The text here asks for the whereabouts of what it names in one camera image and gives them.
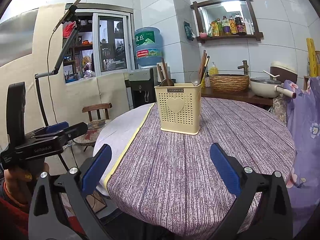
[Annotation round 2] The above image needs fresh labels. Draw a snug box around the brown wooden chopstick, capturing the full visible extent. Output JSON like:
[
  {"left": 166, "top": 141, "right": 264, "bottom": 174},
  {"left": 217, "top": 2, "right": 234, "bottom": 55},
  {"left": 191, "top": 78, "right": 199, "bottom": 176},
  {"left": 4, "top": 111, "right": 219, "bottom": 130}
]
[{"left": 161, "top": 58, "right": 170, "bottom": 86}]

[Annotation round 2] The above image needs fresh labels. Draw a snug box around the left hand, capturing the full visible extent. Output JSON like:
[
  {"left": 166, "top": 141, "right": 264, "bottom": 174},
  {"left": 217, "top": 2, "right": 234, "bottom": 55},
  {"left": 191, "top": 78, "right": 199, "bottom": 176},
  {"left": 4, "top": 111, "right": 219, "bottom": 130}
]
[{"left": 4, "top": 167, "right": 33, "bottom": 205}]

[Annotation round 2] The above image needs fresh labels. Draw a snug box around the wooden chair with cushion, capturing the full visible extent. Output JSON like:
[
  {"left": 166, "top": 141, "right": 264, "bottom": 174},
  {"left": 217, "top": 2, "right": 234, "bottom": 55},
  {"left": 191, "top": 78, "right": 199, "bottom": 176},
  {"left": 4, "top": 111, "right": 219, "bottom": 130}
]
[{"left": 73, "top": 103, "right": 112, "bottom": 152}]

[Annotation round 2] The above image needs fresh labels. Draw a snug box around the purple striped tablecloth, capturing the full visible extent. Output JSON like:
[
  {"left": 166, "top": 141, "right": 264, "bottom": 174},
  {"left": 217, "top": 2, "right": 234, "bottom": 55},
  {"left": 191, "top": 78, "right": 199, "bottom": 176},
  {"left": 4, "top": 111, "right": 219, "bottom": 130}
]
[{"left": 102, "top": 98, "right": 296, "bottom": 239}]

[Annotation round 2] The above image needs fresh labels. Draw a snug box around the wooden side counter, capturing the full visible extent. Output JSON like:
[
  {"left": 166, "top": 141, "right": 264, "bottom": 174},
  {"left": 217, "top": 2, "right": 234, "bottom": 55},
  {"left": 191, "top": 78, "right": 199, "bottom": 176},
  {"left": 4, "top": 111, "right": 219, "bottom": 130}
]
[{"left": 201, "top": 87, "right": 273, "bottom": 108}]

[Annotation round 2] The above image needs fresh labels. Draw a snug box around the cream perforated utensil holder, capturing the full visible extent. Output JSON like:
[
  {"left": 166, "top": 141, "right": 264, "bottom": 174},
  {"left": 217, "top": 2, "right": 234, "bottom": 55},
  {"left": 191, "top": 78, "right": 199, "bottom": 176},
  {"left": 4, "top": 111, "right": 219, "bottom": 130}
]
[{"left": 155, "top": 83, "right": 201, "bottom": 135}]

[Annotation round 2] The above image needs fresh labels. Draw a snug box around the woven basket sink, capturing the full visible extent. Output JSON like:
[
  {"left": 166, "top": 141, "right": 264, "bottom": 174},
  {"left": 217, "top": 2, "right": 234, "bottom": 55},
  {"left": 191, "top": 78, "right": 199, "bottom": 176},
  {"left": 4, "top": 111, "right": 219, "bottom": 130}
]
[{"left": 209, "top": 74, "right": 249, "bottom": 93}]

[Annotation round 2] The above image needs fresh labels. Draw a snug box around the white pot with lid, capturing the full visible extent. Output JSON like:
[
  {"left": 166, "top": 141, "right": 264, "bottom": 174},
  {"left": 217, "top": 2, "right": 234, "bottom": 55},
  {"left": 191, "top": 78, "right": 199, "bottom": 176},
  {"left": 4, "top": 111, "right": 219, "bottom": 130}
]
[{"left": 250, "top": 77, "right": 296, "bottom": 99}]

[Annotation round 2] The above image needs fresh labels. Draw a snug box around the purple floral cloth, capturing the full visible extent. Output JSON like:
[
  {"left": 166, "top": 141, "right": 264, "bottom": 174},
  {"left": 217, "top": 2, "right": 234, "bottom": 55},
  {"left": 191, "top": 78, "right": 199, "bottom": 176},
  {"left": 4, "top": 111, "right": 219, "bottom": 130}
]
[{"left": 271, "top": 77, "right": 319, "bottom": 236}]

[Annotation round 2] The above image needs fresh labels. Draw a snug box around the yellow soap bottle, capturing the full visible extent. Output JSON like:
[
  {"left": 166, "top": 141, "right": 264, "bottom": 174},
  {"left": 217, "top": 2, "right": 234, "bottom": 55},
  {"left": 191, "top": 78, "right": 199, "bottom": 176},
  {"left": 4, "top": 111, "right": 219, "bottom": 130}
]
[{"left": 208, "top": 62, "right": 219, "bottom": 76}]

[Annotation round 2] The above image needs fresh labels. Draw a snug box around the brass faucet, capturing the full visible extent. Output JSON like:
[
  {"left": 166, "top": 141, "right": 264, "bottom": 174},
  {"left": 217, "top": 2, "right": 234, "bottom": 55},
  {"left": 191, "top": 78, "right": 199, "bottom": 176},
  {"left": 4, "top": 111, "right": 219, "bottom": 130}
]
[{"left": 238, "top": 60, "right": 249, "bottom": 75}]

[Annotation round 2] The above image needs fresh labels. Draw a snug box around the water dispenser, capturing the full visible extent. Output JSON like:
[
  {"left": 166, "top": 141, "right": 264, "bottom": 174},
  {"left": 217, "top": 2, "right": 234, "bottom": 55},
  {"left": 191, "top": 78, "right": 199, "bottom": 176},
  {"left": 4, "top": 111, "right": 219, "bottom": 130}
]
[{"left": 129, "top": 68, "right": 156, "bottom": 108}]

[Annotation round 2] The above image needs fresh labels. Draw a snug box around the phone on stand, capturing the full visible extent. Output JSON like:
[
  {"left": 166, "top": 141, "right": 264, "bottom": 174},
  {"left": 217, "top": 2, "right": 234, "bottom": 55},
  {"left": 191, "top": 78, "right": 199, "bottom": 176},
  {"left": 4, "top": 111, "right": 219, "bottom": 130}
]
[{"left": 34, "top": 0, "right": 81, "bottom": 126}]

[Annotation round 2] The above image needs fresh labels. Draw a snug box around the blue water jug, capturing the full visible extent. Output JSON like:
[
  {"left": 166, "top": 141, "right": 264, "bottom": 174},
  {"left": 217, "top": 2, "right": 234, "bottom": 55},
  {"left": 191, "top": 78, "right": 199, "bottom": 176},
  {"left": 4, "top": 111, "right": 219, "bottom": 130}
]
[{"left": 135, "top": 27, "right": 163, "bottom": 68}]

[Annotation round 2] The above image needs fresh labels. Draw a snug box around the wooden wall shelf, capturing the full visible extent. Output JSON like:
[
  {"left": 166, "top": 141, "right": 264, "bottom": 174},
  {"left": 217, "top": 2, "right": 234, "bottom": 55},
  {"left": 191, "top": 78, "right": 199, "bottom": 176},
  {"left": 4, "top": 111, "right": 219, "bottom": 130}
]
[{"left": 190, "top": 0, "right": 264, "bottom": 44}]

